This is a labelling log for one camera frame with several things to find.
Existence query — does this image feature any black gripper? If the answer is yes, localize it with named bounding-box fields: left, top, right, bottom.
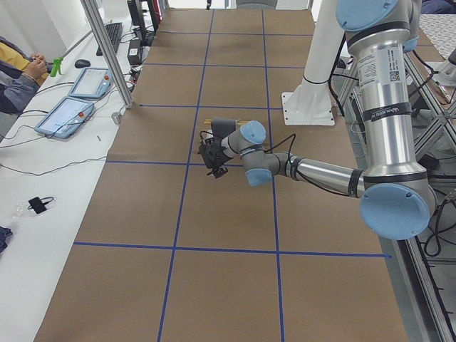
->
left=198, top=138, right=229, bottom=178

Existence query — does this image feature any grey blue towel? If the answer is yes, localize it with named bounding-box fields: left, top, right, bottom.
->
left=211, top=117, right=237, bottom=139

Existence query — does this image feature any wooden rack rod left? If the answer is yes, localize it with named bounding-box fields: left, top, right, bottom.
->
left=204, top=119, right=248, bottom=126

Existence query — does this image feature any black power box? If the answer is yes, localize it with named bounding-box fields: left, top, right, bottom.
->
left=127, top=38, right=143, bottom=66

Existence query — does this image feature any teach pendant upper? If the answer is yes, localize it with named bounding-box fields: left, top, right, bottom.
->
left=68, top=67, right=112, bottom=99

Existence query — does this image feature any teach pendant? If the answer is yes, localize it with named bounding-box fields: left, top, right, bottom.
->
left=68, top=67, right=112, bottom=99
left=34, top=96, right=94, bottom=139

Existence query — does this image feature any teach pendant lower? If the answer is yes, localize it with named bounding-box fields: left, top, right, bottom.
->
left=34, top=96, right=94, bottom=139

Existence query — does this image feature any black monitor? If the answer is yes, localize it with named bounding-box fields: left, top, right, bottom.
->
left=127, top=0, right=158, bottom=47

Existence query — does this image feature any black keyboard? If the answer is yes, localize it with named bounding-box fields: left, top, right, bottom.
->
left=105, top=22, right=123, bottom=54

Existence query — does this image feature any black computer mouse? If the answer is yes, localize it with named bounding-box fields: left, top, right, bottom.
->
left=74, top=59, right=91, bottom=69

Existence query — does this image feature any seated person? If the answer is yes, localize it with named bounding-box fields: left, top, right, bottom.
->
left=1, top=36, right=49, bottom=115

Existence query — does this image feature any aluminium frame post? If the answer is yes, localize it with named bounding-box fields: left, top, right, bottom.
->
left=81, top=0, right=133, bottom=109

